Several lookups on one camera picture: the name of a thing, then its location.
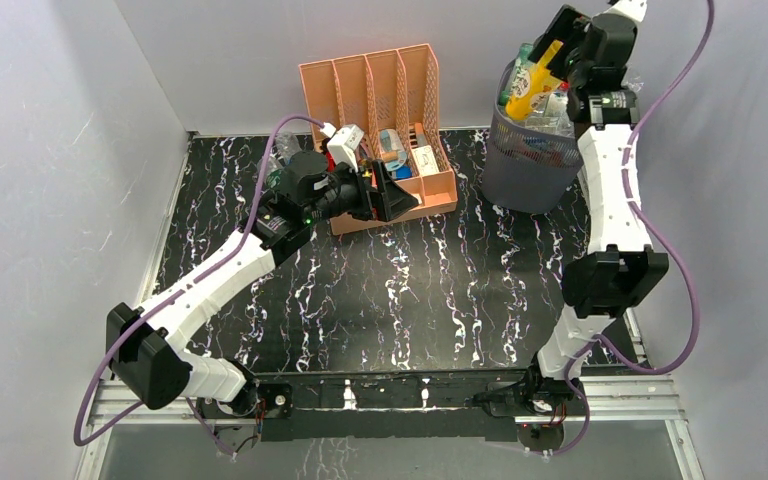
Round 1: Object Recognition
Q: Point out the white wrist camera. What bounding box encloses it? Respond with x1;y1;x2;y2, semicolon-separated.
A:
327;124;365;172
605;0;648;25

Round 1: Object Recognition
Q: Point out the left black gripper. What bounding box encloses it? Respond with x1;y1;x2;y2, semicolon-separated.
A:
305;159;418;226

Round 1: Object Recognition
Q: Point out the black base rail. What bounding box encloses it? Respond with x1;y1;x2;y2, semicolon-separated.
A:
251;367;591;445

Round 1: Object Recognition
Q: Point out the clear bottle dark green label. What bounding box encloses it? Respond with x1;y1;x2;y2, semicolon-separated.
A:
542;91;571;125

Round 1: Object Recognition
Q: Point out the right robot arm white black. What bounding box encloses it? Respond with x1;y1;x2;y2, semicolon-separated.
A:
471;1;669;417

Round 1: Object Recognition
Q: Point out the grey mesh waste bin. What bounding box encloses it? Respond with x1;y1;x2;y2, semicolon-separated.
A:
481;62;587;215

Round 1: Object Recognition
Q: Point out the yellow juice bottle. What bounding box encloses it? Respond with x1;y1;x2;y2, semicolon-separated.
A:
505;41;562;121

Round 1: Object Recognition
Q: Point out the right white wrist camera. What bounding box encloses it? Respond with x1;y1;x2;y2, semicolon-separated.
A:
605;0;648;25

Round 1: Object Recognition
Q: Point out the white carton box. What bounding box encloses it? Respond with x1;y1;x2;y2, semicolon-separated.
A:
411;145;440;176

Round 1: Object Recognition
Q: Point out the green tinted bottle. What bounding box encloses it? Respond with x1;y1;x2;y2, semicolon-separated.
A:
497;43;533;107

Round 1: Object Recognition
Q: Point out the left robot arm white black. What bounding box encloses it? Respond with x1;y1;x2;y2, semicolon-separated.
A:
107;151;419;416

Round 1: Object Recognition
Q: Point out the blue round object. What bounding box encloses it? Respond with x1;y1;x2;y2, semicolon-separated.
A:
391;165;414;180

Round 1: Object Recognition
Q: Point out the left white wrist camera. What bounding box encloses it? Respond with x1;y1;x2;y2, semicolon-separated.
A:
327;124;365;172

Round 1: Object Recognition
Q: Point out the peach desk organizer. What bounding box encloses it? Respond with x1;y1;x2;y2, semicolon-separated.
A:
299;44;458;222

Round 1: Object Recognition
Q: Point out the clear bottle blue label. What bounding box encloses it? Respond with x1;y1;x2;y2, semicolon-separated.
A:
273;132;302;166

